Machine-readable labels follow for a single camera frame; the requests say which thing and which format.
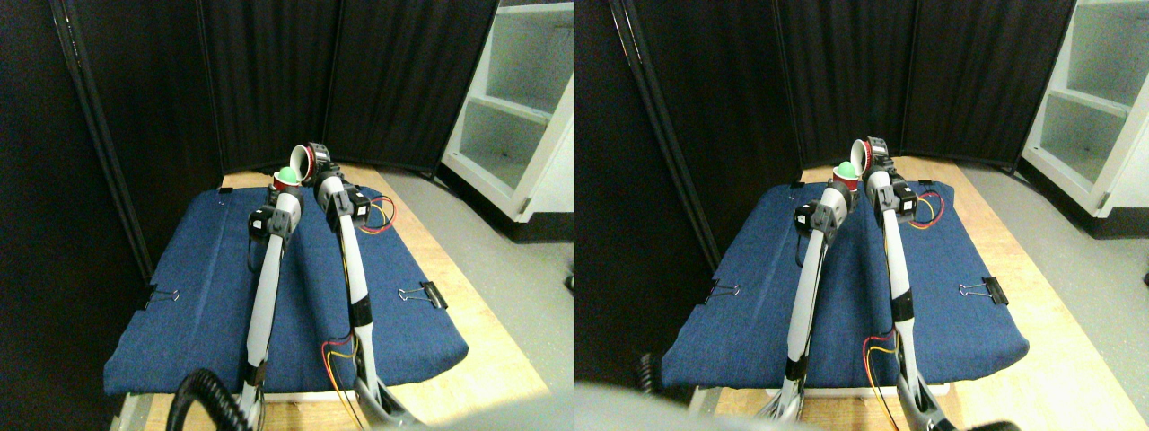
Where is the curtain stand pole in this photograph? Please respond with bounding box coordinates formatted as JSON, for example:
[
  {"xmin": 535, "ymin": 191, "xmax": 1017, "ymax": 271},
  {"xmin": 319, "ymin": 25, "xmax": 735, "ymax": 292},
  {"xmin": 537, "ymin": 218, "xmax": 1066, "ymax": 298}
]
[
  {"xmin": 51, "ymin": 0, "xmax": 154, "ymax": 285},
  {"xmin": 610, "ymin": 0, "xmax": 720, "ymax": 271}
]

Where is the dark blue cloth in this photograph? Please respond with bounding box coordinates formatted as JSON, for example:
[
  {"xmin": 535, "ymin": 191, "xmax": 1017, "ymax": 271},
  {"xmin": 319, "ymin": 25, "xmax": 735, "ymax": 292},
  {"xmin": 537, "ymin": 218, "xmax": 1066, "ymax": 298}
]
[
  {"xmin": 103, "ymin": 186, "xmax": 469, "ymax": 397},
  {"xmin": 662, "ymin": 181, "xmax": 1030, "ymax": 390}
]

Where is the white shelf unit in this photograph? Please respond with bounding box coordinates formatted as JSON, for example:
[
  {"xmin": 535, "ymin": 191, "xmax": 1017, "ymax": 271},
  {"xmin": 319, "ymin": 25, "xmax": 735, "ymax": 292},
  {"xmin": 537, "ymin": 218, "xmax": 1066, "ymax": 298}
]
[
  {"xmin": 1020, "ymin": 0, "xmax": 1149, "ymax": 220},
  {"xmin": 439, "ymin": 0, "xmax": 575, "ymax": 224}
]

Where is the red and yellow wire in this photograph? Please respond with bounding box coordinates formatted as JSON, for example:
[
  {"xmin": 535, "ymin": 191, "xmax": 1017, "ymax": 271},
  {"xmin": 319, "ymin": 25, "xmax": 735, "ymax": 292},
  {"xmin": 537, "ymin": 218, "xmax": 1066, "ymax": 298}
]
[
  {"xmin": 320, "ymin": 333, "xmax": 365, "ymax": 428},
  {"xmin": 861, "ymin": 331, "xmax": 904, "ymax": 431},
  {"xmin": 908, "ymin": 190, "xmax": 946, "ymax": 231},
  {"xmin": 358, "ymin": 195, "xmax": 397, "ymax": 237}
]

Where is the black ribbed hose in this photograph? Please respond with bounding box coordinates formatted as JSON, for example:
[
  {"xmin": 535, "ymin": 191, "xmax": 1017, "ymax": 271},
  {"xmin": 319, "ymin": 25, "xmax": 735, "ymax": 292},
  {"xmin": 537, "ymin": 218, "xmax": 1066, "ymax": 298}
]
[
  {"xmin": 170, "ymin": 367, "xmax": 258, "ymax": 431},
  {"xmin": 635, "ymin": 351, "xmax": 666, "ymax": 397}
]

